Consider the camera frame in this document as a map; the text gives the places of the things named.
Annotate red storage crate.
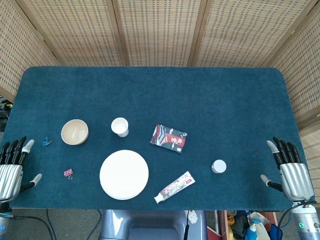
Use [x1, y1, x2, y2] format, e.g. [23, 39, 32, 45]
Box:
[216, 210, 277, 240]

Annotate floral toothpaste tube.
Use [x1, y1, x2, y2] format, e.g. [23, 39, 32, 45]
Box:
[153, 170, 196, 205]

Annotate blue cloth bag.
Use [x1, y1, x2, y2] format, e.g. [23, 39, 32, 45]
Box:
[269, 223, 284, 240]

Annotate grey metal pole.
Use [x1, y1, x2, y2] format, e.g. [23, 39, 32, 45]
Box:
[214, 210, 222, 236]

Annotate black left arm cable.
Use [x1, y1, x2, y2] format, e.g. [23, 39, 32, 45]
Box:
[9, 215, 55, 240]

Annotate white paper cup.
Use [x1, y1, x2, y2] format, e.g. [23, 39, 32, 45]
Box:
[110, 117, 130, 138]

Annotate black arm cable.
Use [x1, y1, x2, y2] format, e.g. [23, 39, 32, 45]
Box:
[9, 215, 55, 240]
[278, 199, 308, 229]

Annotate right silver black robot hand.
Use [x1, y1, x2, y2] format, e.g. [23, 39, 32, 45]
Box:
[260, 136, 315, 202]

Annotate dark blue table mat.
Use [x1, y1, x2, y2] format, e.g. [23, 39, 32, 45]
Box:
[1, 65, 316, 211]

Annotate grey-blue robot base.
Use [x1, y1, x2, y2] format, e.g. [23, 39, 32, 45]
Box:
[99, 209, 208, 240]

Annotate small white lidded jar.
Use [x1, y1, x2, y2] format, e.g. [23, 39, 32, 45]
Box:
[211, 159, 228, 174]

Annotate blue spray bottle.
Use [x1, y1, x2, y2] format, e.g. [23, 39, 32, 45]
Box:
[246, 219, 260, 240]

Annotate bamboo folding screen panel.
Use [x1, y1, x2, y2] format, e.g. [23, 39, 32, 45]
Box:
[191, 0, 315, 68]
[262, 0, 320, 198]
[0, 0, 60, 101]
[14, 0, 130, 67]
[112, 0, 208, 67]

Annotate beige bowl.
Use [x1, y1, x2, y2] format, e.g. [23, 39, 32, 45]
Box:
[60, 119, 90, 146]

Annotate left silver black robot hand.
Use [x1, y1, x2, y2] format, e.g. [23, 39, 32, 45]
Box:
[0, 136, 43, 203]

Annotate black equipment with cables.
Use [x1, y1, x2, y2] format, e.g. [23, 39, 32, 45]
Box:
[0, 96, 13, 132]

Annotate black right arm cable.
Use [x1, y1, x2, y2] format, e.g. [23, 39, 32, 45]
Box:
[278, 199, 308, 229]

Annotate black strap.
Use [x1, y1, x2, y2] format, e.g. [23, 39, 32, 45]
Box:
[184, 210, 190, 240]

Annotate white round plate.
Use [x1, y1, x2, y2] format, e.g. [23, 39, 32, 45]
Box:
[99, 149, 150, 201]

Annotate black cloth bundle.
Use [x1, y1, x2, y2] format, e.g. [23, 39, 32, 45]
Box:
[233, 215, 249, 238]

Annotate white plastic part with holes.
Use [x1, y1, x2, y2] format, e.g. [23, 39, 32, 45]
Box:
[187, 210, 199, 225]

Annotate red black card box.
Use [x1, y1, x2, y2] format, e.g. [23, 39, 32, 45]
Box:
[149, 124, 188, 154]

